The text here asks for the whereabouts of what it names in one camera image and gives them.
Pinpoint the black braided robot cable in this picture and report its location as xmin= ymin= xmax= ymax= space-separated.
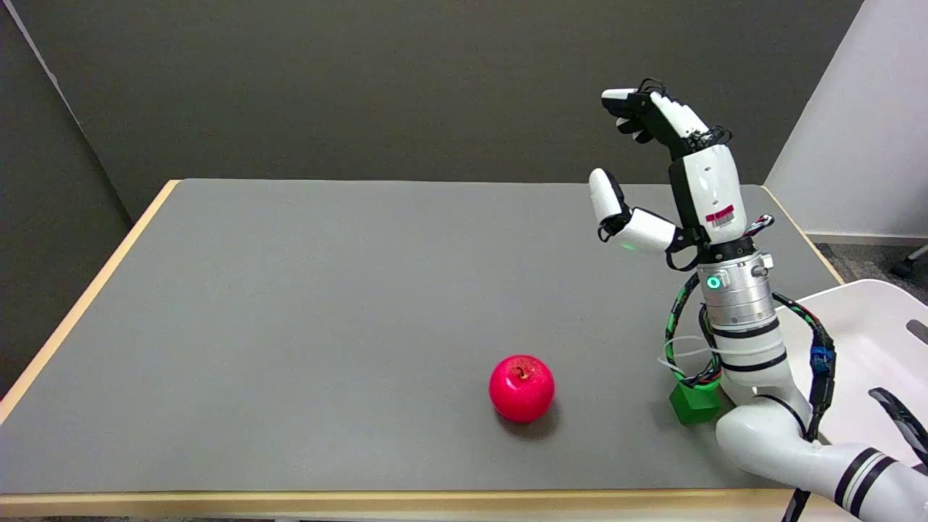
xmin=664 ymin=273 xmax=928 ymax=522

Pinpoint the red apple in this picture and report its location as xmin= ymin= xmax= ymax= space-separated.
xmin=488 ymin=355 xmax=557 ymax=424

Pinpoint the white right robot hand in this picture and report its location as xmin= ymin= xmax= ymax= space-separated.
xmin=588 ymin=78 xmax=758 ymax=273

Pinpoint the green cube block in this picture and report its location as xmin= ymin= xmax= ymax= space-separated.
xmin=668 ymin=381 xmax=723 ymax=426

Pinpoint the white plastic bin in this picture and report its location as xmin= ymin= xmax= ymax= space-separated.
xmin=754 ymin=279 xmax=928 ymax=469

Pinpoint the black stand foot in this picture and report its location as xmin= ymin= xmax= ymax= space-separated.
xmin=890 ymin=245 xmax=928 ymax=281

